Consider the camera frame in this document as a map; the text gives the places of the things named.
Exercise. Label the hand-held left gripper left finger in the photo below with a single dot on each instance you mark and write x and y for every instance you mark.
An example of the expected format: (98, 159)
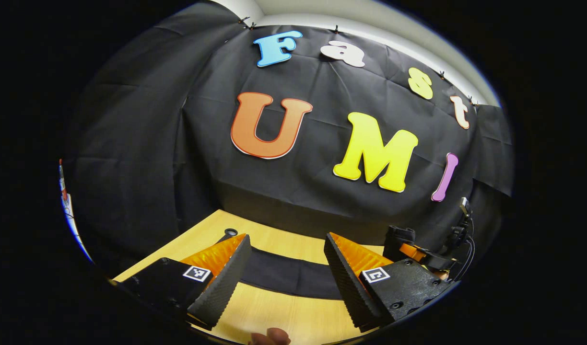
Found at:
(226, 282)

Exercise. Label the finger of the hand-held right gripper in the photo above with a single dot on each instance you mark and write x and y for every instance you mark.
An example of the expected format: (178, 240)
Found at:
(399, 237)
(440, 261)

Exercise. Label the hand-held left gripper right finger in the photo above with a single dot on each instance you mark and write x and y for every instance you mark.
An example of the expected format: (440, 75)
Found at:
(346, 282)

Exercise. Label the black jeans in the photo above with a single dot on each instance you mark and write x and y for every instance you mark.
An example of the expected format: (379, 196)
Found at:
(293, 275)

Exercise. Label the black backdrop cloth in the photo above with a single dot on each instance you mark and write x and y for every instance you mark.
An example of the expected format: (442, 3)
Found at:
(154, 143)

